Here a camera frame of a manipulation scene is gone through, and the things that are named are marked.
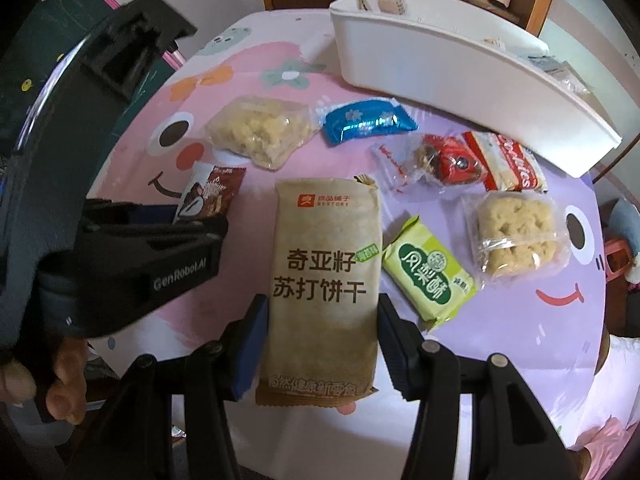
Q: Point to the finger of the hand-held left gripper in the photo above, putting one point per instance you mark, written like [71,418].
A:
[130,212]
[165,237]

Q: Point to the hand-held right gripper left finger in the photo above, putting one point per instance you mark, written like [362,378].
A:
[250,355]

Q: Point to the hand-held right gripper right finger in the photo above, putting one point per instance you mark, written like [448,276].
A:
[395,350]

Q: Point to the small brown snack packet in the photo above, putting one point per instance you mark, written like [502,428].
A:
[212,192]

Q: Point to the green pastry packet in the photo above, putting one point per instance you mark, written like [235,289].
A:
[430,275]

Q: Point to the beige cracker packet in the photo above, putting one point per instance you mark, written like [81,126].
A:
[320,240]

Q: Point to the clear puffed rice packet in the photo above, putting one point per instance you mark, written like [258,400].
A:
[260,130]
[515,235]

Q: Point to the clear red nut packet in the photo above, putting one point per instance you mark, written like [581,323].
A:
[435,162]

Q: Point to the red white cookie packet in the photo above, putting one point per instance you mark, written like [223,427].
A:
[502,160]

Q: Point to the blue white snack packet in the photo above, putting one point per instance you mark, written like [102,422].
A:
[367,120]

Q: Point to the white plastic bin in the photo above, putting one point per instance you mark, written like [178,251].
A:
[450,70]

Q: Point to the light blue snack packet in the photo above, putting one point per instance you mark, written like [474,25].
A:
[557,70]

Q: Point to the person's left hand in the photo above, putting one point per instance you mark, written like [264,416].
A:
[65,390]

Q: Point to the pink plastic stool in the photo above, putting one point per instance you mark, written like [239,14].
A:
[620,255]

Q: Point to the blue cushion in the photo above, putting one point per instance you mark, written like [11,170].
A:
[625,217]

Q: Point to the pastel floral wardrobe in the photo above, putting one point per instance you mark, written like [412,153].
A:
[590,5]

